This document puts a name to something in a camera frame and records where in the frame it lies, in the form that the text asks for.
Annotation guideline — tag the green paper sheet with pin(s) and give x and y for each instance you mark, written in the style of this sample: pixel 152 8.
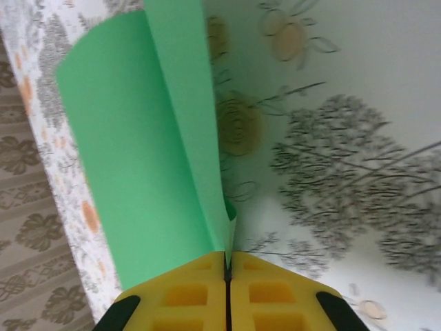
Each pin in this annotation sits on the green paper sheet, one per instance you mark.
pixel 138 138

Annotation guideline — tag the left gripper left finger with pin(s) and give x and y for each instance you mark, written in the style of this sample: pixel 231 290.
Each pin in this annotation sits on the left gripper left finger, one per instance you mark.
pixel 186 303

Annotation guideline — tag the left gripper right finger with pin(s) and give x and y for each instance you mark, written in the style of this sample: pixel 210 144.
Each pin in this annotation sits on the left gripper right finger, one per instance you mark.
pixel 275 303

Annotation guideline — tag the floral table cover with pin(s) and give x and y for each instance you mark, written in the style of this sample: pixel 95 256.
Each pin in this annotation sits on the floral table cover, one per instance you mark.
pixel 344 69

